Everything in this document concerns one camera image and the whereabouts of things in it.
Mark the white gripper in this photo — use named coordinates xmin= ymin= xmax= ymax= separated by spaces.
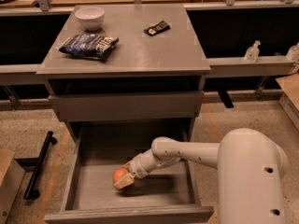
xmin=114 ymin=149 xmax=180 ymax=189

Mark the orange fruit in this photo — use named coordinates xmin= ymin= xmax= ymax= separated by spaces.
xmin=112 ymin=168 xmax=129 ymax=184

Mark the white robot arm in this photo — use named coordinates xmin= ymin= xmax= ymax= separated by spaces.
xmin=112 ymin=128 xmax=288 ymax=224

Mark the open grey middle drawer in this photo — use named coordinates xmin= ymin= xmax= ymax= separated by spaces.
xmin=45 ymin=119 xmax=214 ymax=224

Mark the closed grey top drawer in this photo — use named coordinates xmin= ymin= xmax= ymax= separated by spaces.
xmin=49 ymin=91 xmax=203 ymax=121

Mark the grey drawer cabinet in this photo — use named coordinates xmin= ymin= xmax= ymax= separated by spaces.
xmin=42 ymin=4 xmax=206 ymax=140

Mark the wooden box at left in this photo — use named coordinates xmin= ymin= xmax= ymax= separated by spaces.
xmin=0 ymin=147 xmax=25 ymax=224

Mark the dark blue chip bag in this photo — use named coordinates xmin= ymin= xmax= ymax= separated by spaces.
xmin=59 ymin=34 xmax=119 ymax=60

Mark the black snack bar wrapper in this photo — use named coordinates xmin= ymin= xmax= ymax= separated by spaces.
xmin=144 ymin=21 xmax=170 ymax=36

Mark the white ceramic bowl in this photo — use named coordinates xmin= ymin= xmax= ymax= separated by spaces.
xmin=75 ymin=7 xmax=105 ymax=31

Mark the clear sanitizer pump bottle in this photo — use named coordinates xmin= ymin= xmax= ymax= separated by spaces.
xmin=244 ymin=40 xmax=261 ymax=63

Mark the cardboard box at right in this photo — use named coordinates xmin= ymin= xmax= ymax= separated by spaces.
xmin=277 ymin=73 xmax=299 ymax=131

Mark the black metal bar handle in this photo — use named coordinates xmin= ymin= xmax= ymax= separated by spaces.
xmin=23 ymin=131 xmax=57 ymax=201

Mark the grey shelf rail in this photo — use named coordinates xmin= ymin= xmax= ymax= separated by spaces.
xmin=0 ymin=56 xmax=294 ymax=86

